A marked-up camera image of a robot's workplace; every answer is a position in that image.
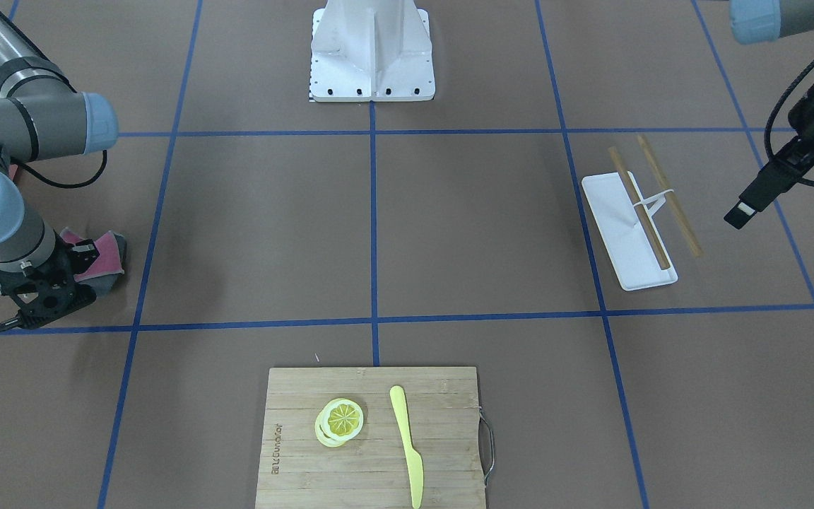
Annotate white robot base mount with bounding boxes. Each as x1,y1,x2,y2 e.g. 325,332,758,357
308,1,436,103

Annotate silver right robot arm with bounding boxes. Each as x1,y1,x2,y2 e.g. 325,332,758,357
0,11,126,332

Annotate yellow plastic knife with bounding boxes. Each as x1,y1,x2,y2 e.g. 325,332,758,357
389,385,425,508

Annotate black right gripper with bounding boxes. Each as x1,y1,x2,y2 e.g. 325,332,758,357
0,238,100,331

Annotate wooden rack rod inner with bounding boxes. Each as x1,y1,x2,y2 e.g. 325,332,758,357
608,147,670,270

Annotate wooden rack rod outer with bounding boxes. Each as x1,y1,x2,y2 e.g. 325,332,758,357
637,134,704,258

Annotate bamboo cutting board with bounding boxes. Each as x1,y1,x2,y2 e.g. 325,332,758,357
254,367,487,508

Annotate wooden rack rod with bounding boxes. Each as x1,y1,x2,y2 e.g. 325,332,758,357
608,147,670,270
637,134,704,258

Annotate white rack tray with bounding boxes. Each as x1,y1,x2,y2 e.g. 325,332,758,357
582,172,678,292

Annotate yellow lemon slices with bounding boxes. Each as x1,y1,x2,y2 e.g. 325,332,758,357
314,397,365,448

